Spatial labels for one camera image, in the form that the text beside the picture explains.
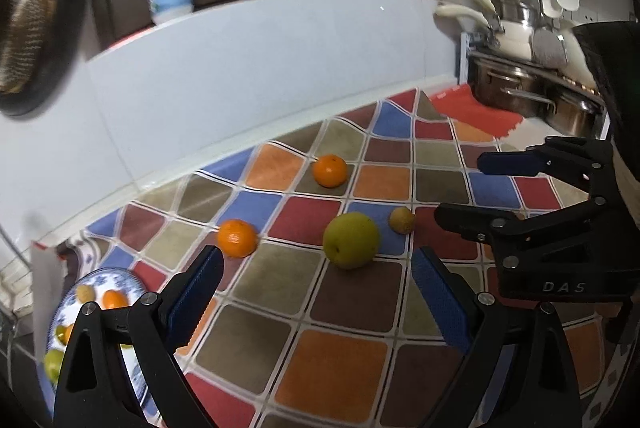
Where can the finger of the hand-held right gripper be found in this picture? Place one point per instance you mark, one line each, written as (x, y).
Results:
(465, 218)
(505, 163)

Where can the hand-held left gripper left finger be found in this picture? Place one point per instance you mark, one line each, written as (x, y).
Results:
(195, 303)

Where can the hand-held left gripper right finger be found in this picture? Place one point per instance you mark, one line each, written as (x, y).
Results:
(442, 303)

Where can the blue rimmed white plate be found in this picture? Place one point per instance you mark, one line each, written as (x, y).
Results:
(137, 288)

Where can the small yellow-brown fruit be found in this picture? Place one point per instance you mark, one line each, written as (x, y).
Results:
(402, 220)
(85, 293)

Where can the large green apple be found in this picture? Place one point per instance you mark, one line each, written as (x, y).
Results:
(52, 365)

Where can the person's right forearm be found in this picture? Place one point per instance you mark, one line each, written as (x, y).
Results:
(617, 87)

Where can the red mat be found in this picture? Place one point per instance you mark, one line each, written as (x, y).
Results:
(475, 112)

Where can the large steel pot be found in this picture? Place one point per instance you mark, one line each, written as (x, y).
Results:
(500, 82)

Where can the colourful diamond patterned tablecloth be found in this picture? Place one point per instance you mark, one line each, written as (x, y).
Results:
(340, 308)

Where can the steel skimmer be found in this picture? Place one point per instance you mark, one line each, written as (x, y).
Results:
(549, 47)

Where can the white teapot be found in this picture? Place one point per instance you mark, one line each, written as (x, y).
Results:
(577, 57)

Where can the steel pot with lid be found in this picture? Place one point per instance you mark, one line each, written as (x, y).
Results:
(520, 10)

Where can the black frying pan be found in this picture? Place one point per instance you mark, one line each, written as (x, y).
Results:
(65, 47)

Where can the perforated brass strainer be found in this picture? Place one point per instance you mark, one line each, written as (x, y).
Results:
(25, 32)

